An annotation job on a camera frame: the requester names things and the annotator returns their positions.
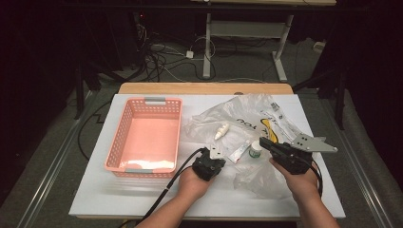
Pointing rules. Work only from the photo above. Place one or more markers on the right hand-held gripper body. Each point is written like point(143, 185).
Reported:
point(307, 144)

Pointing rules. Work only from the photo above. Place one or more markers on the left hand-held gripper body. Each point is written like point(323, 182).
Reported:
point(206, 167)

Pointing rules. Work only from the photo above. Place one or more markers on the clear plastic bag smiley print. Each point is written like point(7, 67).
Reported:
point(244, 114)

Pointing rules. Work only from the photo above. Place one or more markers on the pink perforated plastic basket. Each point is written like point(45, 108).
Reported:
point(149, 139)

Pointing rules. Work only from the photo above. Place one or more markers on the person's left hand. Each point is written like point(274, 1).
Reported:
point(193, 186)

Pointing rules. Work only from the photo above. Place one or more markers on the person's right hand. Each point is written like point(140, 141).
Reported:
point(302, 185)

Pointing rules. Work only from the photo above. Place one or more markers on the black metal stand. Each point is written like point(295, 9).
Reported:
point(79, 91)
point(340, 98)

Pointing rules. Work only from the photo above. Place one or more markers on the wooden table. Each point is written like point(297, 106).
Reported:
point(190, 88)

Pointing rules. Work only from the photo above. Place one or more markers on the white board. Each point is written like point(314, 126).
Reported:
point(111, 196)

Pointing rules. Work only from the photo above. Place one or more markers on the white power adapter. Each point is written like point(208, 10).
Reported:
point(189, 54)

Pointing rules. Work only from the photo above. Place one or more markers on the dark computer tower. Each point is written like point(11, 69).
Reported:
point(140, 38)

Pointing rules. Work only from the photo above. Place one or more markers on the metal floor rail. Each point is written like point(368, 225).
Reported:
point(364, 183)
point(47, 183)

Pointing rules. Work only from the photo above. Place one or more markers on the white metal desk frame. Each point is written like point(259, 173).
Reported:
point(207, 47)

